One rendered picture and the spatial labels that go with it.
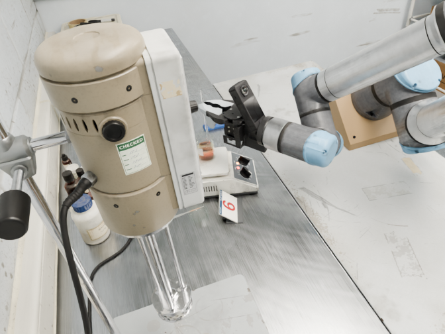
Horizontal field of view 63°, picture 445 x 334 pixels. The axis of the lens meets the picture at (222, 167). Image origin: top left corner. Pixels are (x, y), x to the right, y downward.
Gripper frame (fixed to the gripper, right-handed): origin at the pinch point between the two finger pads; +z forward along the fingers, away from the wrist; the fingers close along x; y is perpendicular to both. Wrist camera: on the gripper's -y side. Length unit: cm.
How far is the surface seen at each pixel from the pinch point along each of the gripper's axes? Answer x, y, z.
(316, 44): 174, 56, 51
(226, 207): -9.3, 23.3, -12.3
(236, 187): -2.5, 22.3, -10.7
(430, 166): 38, 26, -51
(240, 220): -9.6, 25.6, -16.7
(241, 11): 129, 24, 81
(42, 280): -52, 18, 4
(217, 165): -2.5, 17.1, -4.5
